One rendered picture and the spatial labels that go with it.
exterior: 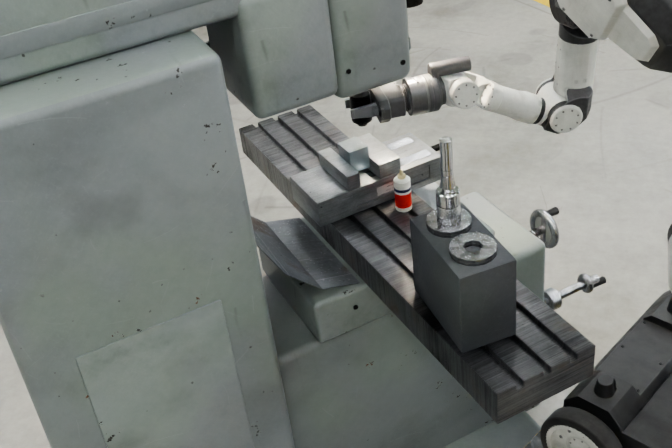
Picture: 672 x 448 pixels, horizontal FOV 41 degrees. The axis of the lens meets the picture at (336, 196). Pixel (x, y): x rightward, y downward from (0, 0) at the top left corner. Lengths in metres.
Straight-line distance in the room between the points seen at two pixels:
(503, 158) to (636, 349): 1.97
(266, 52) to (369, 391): 0.96
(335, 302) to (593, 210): 1.97
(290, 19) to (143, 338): 0.68
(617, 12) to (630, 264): 1.92
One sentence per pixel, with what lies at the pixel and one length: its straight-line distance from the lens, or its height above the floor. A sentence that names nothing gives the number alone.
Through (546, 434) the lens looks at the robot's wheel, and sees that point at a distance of 2.26.
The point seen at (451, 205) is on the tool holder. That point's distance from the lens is 1.75.
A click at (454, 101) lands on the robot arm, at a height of 1.23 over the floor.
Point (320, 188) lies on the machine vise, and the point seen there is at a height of 1.03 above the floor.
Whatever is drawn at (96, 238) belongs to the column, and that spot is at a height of 1.29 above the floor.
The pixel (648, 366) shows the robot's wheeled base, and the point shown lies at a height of 0.59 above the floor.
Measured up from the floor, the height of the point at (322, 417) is 0.52.
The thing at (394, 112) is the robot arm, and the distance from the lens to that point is 2.05.
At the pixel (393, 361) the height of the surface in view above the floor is 0.60.
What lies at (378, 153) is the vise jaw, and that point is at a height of 1.07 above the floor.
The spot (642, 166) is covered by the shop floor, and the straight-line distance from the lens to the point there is 4.17.
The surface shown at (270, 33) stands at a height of 1.52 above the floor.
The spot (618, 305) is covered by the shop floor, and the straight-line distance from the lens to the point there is 3.40.
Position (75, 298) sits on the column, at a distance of 1.74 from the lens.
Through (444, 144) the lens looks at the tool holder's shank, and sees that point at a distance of 1.69.
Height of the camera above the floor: 2.20
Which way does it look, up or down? 33 degrees down
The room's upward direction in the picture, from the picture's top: 7 degrees counter-clockwise
